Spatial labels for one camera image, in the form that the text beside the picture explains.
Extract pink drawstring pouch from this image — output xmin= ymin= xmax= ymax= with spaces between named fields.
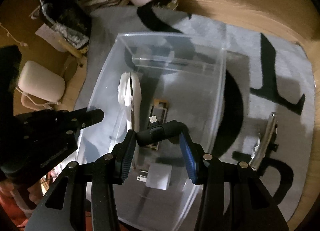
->
xmin=18 ymin=60 xmax=66 ymax=109

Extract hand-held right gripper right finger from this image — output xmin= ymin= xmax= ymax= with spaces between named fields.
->
xmin=179 ymin=131 xmax=290 ymax=231

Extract black gold battery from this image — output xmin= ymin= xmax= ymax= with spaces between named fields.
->
xmin=147 ymin=99 xmax=168 ymax=151

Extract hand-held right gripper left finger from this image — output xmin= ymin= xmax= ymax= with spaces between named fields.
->
xmin=25 ymin=129 xmax=137 ymax=231

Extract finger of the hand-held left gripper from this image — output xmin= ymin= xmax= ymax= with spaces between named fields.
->
xmin=64 ymin=121 xmax=88 ymax=146
xmin=50 ymin=108 xmax=105 ymax=124

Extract white handheld tool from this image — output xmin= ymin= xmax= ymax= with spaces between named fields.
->
xmin=117 ymin=71 xmax=143 ymax=134

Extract black usb adapter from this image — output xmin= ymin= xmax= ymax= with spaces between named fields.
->
xmin=136 ymin=115 xmax=187 ymax=146

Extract tan rolled stick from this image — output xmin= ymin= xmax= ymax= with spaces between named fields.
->
xmin=59 ymin=38 xmax=84 ymax=67

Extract white charger plug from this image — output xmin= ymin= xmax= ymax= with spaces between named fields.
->
xmin=136 ymin=163 xmax=173 ymax=190

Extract grey mat with black pattern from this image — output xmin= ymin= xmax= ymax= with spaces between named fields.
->
xmin=74 ymin=6 xmax=315 ymax=223

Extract clear plastic box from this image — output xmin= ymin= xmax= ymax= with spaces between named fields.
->
xmin=75 ymin=32 xmax=228 ymax=229

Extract dark wine bottle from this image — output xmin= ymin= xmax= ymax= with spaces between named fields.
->
xmin=23 ymin=0 xmax=92 ymax=50

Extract white handwritten paper note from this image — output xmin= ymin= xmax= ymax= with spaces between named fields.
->
xmin=35 ymin=24 xmax=65 ymax=52

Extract person's red clothing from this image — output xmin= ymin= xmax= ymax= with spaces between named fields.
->
xmin=0 ymin=166 xmax=63 ymax=231

